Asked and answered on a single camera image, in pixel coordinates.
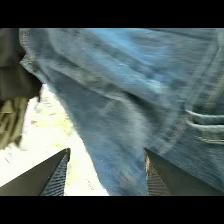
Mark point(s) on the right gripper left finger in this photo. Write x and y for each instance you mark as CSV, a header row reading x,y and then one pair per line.
x,y
40,178

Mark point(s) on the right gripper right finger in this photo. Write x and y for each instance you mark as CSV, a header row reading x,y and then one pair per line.
x,y
173,180

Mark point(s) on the dark blue jeans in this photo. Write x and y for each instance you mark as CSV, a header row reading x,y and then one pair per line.
x,y
126,86

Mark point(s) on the olive green garment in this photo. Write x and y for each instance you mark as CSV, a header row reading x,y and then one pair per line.
x,y
11,123

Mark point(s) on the black garment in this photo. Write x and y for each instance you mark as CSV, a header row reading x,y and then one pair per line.
x,y
15,70

